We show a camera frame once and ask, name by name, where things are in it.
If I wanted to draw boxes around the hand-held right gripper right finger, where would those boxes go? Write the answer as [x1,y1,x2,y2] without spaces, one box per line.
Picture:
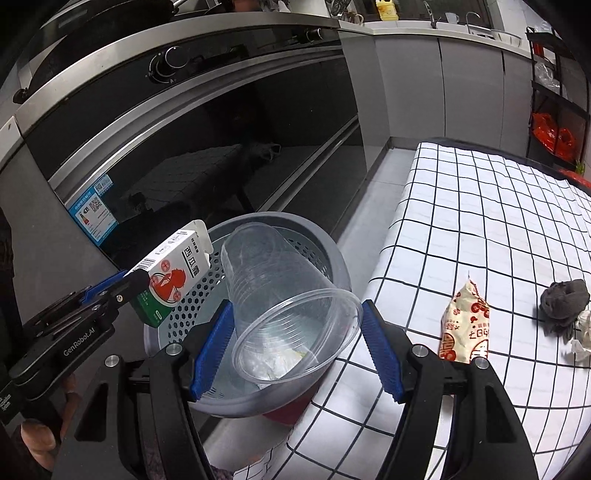
[361,299,539,480]

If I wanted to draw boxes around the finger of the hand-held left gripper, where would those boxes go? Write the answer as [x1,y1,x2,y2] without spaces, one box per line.
[102,271,151,311]
[78,270,131,305]

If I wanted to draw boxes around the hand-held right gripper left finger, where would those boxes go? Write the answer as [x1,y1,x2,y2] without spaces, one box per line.
[53,299,235,480]

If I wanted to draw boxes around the green and white carton box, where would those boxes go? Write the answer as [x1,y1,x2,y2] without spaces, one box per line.
[128,220,214,328]

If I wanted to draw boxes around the clear plastic bag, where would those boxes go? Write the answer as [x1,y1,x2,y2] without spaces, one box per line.
[536,60,566,88]
[245,348,315,381]

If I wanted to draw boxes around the clear plastic cup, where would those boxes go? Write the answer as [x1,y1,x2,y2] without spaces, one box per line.
[221,222,365,381]

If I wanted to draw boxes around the grey perforated plastic basket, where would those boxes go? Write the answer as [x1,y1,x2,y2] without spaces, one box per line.
[143,211,354,418]

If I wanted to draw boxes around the person's left hand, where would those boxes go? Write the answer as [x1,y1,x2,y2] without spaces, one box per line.
[18,373,80,474]

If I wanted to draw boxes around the blue label sticker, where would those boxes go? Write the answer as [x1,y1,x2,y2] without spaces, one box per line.
[68,174,122,254]

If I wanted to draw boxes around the red and cream snack packet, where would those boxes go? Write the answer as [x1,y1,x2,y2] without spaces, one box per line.
[438,272,491,365]

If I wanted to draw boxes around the red plastic bucket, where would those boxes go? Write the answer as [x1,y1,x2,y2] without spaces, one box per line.
[263,392,315,426]

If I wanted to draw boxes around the white checked tablecloth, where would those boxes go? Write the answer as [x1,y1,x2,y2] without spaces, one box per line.
[233,141,591,480]

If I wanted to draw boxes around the black glass integrated stove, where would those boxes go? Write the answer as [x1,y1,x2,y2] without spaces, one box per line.
[14,18,370,273]

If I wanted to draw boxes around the dark grey crumpled cloth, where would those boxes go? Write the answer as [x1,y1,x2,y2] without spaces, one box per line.
[539,278,591,337]

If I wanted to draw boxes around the white crumpled tissue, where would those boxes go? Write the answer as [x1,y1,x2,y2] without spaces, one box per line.
[561,308,591,365]

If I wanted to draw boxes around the red plastic basin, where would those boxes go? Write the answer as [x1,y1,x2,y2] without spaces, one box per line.
[556,168,591,190]

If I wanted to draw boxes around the grey kitchen cabinets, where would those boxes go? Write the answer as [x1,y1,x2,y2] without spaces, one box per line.
[339,30,532,160]

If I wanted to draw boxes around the red plastic bag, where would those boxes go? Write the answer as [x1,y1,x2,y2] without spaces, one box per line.
[554,127,578,160]
[531,112,557,151]

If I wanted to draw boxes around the black storage rack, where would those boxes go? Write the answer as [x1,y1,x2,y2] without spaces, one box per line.
[525,28,591,160]

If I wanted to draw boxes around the clear plastic bag on rack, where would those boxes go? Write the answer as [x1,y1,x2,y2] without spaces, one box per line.
[536,60,566,88]

